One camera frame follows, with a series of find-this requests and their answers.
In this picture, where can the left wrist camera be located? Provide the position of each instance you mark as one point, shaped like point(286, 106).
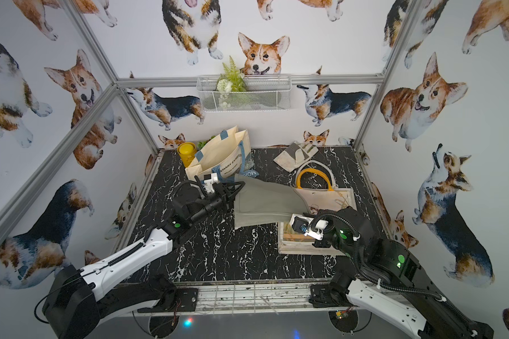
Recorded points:
point(187, 192)

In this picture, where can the small folded cream grey pouch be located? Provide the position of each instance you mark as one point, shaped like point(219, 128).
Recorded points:
point(295, 155)

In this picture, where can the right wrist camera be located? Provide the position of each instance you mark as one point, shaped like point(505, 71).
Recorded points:
point(306, 226)

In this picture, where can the fern and white flower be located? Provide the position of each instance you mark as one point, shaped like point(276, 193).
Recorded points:
point(231, 87)

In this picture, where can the cream bag with blue print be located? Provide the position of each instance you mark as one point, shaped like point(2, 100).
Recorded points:
point(226, 155)

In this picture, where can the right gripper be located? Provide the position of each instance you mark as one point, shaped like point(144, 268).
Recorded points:
point(320, 243)

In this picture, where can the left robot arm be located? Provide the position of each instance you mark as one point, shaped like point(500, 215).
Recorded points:
point(80, 299)

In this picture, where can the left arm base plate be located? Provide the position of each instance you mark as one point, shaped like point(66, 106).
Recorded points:
point(181, 300)

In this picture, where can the white wire mesh basket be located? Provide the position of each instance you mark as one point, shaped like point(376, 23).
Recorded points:
point(257, 93)

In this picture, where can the small potted green plant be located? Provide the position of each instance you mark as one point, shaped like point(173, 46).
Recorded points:
point(202, 144)

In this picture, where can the grey-green canvas bag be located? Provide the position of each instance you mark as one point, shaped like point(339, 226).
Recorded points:
point(261, 203)

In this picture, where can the cream canvas bag with photo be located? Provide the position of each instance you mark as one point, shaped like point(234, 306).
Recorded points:
point(305, 245)

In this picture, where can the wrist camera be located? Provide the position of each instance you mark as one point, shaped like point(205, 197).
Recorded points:
point(187, 192)
point(306, 226)

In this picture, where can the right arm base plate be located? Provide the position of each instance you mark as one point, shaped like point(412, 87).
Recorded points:
point(324, 296)

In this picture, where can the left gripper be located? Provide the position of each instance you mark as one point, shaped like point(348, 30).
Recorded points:
point(223, 195)

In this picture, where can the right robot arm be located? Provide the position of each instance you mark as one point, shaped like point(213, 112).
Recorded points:
point(385, 278)

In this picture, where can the yellow cylindrical canister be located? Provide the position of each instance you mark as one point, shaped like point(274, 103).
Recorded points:
point(187, 152)

